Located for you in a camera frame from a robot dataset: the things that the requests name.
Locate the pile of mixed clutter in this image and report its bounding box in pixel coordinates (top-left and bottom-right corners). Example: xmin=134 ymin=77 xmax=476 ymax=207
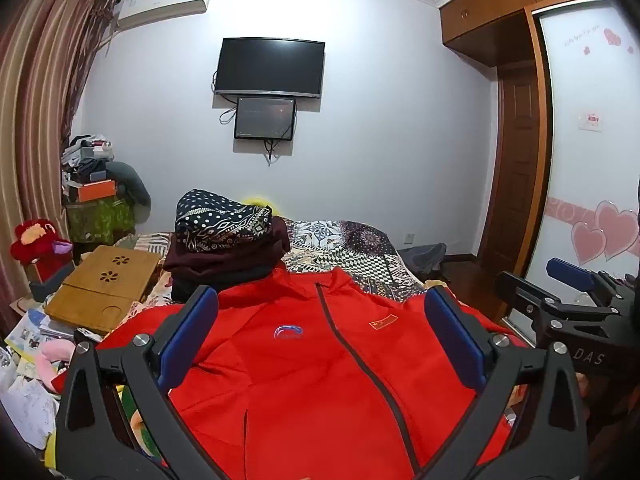
xmin=60 ymin=134 xmax=119 ymax=196

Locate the patchwork patterned bed sheet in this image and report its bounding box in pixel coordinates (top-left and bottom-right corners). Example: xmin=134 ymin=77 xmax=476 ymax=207
xmin=135 ymin=217 xmax=432 ymax=307

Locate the stack of folded dark clothes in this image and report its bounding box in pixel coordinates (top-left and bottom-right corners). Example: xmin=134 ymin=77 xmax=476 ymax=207
xmin=164 ymin=217 xmax=292 ymax=282

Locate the wall-mounted black television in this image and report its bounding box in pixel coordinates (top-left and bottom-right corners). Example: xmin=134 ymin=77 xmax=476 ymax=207
xmin=214 ymin=37 xmax=326 ymax=99

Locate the navy patterned folded cloth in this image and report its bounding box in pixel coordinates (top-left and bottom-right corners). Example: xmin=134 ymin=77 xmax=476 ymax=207
xmin=174 ymin=189 xmax=275 ymax=254

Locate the dark bag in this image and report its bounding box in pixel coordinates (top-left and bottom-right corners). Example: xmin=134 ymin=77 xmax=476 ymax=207
xmin=400 ymin=242 xmax=448 ymax=281

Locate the brown wooden door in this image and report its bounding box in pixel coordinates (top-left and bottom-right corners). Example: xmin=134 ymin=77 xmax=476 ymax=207
xmin=475 ymin=60 xmax=554 ymax=267

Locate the wooden overhead cabinet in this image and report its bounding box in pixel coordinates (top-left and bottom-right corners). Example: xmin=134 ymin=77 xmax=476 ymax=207
xmin=439 ymin=0 xmax=607 ymax=67

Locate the red zip jacket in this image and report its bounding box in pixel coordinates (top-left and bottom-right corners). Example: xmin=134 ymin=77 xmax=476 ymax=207
xmin=95 ymin=264 xmax=531 ymax=480

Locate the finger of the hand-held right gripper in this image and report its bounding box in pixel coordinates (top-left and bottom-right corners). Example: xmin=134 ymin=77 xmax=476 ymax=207
xmin=497 ymin=271 xmax=623 ymax=328
xmin=546 ymin=257 xmax=640 ymax=307

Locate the pile of papers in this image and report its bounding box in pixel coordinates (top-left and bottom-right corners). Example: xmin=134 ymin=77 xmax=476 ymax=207
xmin=0 ymin=305 xmax=101 ymax=453

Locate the yellow object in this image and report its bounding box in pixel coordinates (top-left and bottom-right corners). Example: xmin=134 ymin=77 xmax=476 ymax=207
xmin=240 ymin=196 xmax=281 ymax=219

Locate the striped brown curtain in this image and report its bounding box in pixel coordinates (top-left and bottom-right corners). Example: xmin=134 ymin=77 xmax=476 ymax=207
xmin=0 ymin=0 xmax=122 ymax=311

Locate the wooden lap table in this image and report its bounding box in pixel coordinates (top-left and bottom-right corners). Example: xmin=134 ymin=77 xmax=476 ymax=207
xmin=45 ymin=245 xmax=164 ymax=336

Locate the small black wall monitor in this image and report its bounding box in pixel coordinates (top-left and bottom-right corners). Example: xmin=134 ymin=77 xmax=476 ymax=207
xmin=234 ymin=96 xmax=297 ymax=141

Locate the black folded garment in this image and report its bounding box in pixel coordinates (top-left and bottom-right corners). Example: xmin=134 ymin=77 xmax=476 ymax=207
xmin=170 ymin=265 xmax=275 ymax=306

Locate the red plush toy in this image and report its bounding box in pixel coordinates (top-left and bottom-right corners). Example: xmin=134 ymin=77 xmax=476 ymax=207
xmin=11 ymin=218 xmax=74 ymax=281

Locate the white air conditioner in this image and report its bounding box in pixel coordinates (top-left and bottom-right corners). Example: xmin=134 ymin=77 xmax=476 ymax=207
xmin=116 ymin=0 xmax=214 ymax=31

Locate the heart-printed sliding wardrobe door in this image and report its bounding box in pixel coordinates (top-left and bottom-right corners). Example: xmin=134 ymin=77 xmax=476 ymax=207
xmin=530 ymin=0 xmax=640 ymax=322

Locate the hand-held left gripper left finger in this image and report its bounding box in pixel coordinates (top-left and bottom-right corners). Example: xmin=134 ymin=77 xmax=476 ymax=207
xmin=54 ymin=285 xmax=236 ymax=480

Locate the grey garment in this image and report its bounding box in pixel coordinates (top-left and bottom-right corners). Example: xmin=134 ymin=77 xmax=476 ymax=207
xmin=102 ymin=160 xmax=152 ymax=209

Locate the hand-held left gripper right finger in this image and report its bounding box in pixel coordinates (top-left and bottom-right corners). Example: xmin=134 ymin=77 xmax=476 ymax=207
xmin=415 ymin=285 xmax=588 ymax=480

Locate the orange box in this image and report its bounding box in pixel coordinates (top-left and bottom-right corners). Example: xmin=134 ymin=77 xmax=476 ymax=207
xmin=75 ymin=180 xmax=119 ymax=204

